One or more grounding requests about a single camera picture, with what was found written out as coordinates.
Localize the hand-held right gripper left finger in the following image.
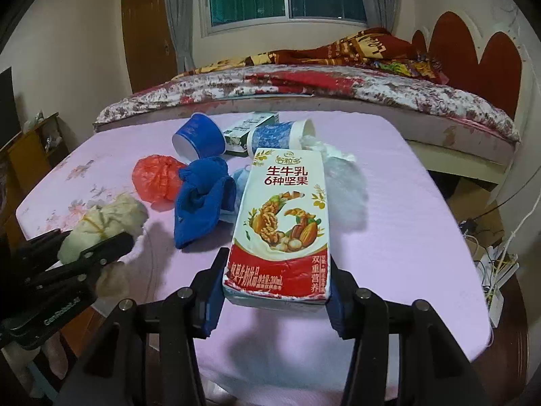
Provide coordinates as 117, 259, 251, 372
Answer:
55, 247, 231, 406

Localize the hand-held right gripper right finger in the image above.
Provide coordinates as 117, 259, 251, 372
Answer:
327, 258, 514, 406

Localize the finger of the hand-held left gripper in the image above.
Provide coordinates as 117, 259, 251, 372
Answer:
16, 228, 72, 265
23, 232, 135, 292

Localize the cream cloth bundle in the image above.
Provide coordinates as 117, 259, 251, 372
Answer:
57, 193, 149, 265

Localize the nut print milk carton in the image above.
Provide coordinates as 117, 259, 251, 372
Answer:
222, 147, 332, 307

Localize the red plastic bag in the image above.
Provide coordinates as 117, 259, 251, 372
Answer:
132, 155, 189, 202

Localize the white tissue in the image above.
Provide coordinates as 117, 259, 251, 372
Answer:
301, 134, 358, 163

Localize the blue paper cup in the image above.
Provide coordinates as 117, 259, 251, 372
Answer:
172, 112, 225, 162

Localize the wooden shelf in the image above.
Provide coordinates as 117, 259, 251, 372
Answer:
0, 112, 70, 229

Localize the pink tablecloth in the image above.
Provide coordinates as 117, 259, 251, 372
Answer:
16, 110, 493, 394

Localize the clear plastic bag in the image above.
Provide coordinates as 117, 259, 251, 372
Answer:
323, 154, 368, 225

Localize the light blue cloth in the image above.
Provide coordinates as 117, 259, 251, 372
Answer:
230, 167, 251, 225

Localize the dark screen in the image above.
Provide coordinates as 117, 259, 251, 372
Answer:
0, 67, 20, 149

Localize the white cup with blue pattern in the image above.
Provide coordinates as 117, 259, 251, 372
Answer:
246, 118, 316, 157

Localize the green and white small carton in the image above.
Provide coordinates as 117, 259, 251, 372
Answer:
222, 111, 280, 155

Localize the bed with floral sheet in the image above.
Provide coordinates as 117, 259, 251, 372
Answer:
93, 65, 520, 165

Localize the brown wooden door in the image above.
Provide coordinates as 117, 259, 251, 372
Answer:
122, 0, 178, 94

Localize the red printed blanket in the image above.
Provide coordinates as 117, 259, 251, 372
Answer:
175, 27, 449, 85

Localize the red and white headboard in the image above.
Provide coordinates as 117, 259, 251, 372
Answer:
412, 10, 529, 123

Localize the white cable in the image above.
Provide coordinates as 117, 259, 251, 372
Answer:
492, 205, 541, 263

